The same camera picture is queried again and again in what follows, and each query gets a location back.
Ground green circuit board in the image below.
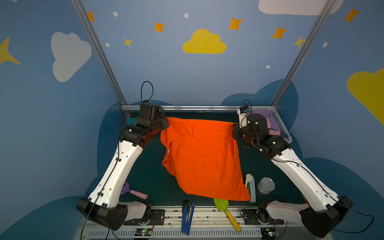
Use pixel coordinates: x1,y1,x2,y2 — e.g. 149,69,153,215
261,228,277,239
135,229,153,237

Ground aluminium left frame post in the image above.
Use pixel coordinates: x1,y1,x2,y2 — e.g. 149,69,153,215
71,0,127,107

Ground aluminium right frame post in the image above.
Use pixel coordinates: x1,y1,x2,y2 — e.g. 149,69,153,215
270,0,336,107

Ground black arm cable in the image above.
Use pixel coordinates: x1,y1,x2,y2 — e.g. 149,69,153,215
140,80,155,104
329,191,376,235

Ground blue stapler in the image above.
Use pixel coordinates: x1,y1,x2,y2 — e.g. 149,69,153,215
181,200,196,236

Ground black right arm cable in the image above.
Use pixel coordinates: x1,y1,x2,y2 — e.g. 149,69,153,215
329,191,376,235

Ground pink t shirt in basket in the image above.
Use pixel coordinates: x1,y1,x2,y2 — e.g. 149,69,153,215
267,117,288,142

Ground right green circuit board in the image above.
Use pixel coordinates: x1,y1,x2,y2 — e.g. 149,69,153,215
261,228,277,239

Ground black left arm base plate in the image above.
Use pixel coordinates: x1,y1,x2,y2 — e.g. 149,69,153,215
123,209,165,226

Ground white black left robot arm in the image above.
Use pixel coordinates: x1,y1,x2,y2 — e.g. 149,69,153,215
76,116,170,231

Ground orange t shirt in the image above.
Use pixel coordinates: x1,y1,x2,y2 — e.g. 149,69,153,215
161,117,251,202

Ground aluminium back frame rail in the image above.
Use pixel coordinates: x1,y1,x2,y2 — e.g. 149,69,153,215
121,105,277,112

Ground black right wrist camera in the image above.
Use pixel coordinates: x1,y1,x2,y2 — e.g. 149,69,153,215
237,106,271,130

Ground left green circuit board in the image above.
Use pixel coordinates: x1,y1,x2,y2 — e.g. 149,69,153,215
135,229,153,237

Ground purple t shirt in basket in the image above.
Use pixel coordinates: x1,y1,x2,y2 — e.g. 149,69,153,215
253,110,281,135

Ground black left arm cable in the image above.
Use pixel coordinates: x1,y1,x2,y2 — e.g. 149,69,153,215
140,80,155,104

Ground white grey stapler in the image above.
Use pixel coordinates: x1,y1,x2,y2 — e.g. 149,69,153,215
245,174,257,203

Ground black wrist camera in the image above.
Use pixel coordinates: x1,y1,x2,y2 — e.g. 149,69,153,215
139,102,161,122
237,106,271,130

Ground folded teal t shirt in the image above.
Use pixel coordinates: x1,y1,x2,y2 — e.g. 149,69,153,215
127,118,137,125

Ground white perforated plastic basket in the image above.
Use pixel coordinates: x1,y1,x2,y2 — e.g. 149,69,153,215
270,111,293,144

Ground green yellow toy trowel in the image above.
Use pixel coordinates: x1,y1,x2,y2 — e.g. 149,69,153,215
214,199,242,232

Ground aluminium front rail bed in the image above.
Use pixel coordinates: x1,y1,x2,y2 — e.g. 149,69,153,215
74,206,317,240

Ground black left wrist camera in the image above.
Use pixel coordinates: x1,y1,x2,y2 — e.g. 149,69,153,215
139,102,161,122

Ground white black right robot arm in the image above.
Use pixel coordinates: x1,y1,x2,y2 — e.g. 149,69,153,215
233,121,353,238

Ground purple toy garden fork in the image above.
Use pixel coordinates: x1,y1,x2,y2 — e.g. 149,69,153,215
120,182,148,200

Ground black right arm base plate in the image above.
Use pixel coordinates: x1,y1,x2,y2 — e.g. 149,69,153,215
240,209,285,225

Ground aluminium frame post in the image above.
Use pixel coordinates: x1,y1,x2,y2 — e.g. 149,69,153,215
71,0,127,107
270,0,336,107

